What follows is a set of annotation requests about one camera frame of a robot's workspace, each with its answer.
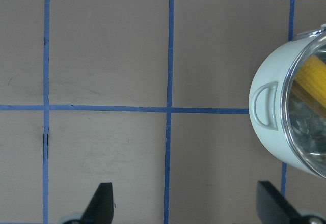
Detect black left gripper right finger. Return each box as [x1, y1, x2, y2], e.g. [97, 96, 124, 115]
[256, 181, 313, 224]

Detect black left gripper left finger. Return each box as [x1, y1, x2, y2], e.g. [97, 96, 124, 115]
[80, 183, 114, 224]

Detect yellow corn cob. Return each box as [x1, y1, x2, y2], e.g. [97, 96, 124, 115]
[292, 55, 325, 118]

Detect pale green cooking pot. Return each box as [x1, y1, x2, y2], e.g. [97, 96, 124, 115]
[249, 25, 325, 178]

